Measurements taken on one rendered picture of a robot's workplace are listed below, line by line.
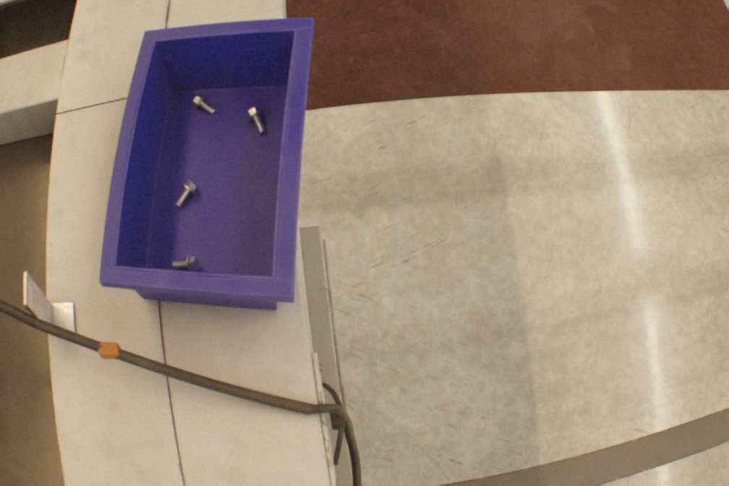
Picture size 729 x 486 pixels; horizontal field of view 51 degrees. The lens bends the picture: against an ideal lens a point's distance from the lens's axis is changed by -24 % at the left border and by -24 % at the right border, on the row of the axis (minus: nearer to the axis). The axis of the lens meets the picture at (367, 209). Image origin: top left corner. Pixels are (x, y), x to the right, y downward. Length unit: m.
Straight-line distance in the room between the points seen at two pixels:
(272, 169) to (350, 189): 0.94
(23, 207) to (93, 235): 0.15
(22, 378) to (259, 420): 0.27
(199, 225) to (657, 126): 1.28
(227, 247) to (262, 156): 0.08
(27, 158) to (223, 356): 0.35
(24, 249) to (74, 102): 0.16
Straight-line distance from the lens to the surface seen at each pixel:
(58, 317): 0.76
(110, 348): 0.69
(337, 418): 0.72
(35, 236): 0.88
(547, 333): 1.62
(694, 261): 1.76
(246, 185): 0.76
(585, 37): 1.96
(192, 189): 0.76
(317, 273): 1.18
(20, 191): 0.92
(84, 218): 0.79
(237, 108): 0.80
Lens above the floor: 1.51
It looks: 64 degrees down
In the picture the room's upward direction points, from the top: 1 degrees counter-clockwise
